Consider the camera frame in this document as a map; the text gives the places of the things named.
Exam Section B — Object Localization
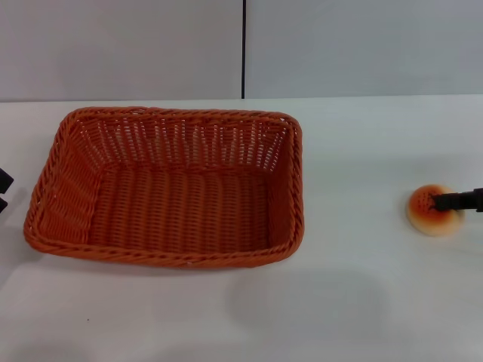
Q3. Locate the round toasted bread bun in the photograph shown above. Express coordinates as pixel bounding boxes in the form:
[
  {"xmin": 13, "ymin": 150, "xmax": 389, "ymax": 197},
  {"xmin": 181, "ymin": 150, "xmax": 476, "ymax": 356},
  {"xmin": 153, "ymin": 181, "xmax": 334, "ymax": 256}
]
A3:
[{"xmin": 406, "ymin": 183, "xmax": 466, "ymax": 238}]

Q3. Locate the black vertical wall strip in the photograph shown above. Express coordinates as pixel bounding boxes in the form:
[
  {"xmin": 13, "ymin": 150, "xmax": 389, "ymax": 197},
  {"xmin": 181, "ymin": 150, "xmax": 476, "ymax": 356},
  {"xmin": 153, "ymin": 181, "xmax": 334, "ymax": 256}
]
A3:
[{"xmin": 241, "ymin": 0, "xmax": 248, "ymax": 100}]

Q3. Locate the orange woven plastic basket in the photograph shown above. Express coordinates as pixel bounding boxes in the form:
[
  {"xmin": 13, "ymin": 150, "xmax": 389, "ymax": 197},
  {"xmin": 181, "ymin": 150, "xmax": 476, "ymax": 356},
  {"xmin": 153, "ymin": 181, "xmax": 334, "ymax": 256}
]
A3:
[{"xmin": 23, "ymin": 106, "xmax": 305, "ymax": 269}]

